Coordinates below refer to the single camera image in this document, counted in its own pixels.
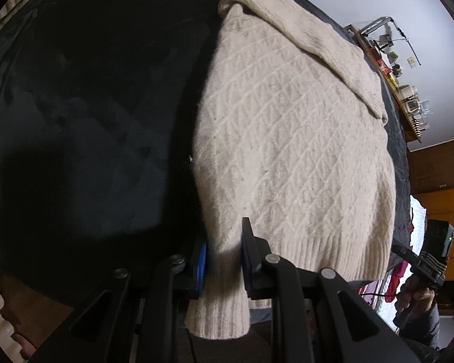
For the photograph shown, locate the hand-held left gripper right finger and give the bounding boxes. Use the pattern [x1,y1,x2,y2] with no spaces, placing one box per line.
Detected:
[242,217,420,363]

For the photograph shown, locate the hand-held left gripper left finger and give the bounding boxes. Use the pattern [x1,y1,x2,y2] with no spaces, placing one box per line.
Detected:
[34,242,209,363]

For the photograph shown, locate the cream knitted sweater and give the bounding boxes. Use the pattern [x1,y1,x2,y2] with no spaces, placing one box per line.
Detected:
[184,0,397,340]

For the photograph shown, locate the person's right forearm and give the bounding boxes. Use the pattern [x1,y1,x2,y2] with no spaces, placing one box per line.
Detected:
[399,302,441,350]

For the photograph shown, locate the person's right hand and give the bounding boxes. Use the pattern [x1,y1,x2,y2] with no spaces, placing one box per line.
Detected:
[395,285,436,324]

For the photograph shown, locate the wooden wardrobe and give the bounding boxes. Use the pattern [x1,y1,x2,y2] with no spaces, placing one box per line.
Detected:
[409,134,454,318]

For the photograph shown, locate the red garment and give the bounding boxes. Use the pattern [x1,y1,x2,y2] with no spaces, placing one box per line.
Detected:
[388,261,411,303]

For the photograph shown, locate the wooden desk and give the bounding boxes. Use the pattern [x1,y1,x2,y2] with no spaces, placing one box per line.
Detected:
[344,25,426,144]

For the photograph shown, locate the black bed cover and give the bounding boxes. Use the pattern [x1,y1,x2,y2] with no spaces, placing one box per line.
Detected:
[0,0,411,307]

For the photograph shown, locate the black desk lamp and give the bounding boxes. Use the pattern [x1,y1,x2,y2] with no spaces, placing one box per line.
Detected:
[359,16,420,67]

